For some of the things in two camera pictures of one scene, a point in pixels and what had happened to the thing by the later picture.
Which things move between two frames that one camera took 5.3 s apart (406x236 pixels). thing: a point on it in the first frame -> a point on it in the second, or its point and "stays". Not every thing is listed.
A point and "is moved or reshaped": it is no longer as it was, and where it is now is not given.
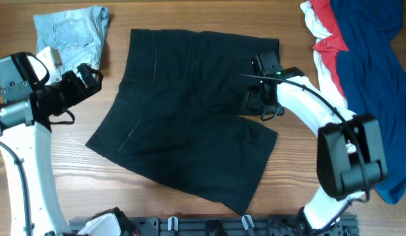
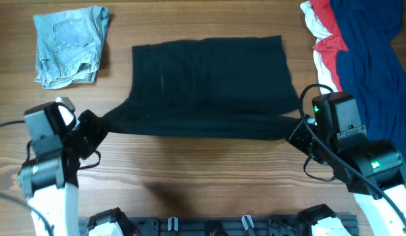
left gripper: (80, 82) -> (92, 130)
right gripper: (255, 96) -> (301, 137)
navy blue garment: (377, 82) stays
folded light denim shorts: (78, 34) stays
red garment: (331, 44) stays
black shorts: (179, 111) is moved or reshaped
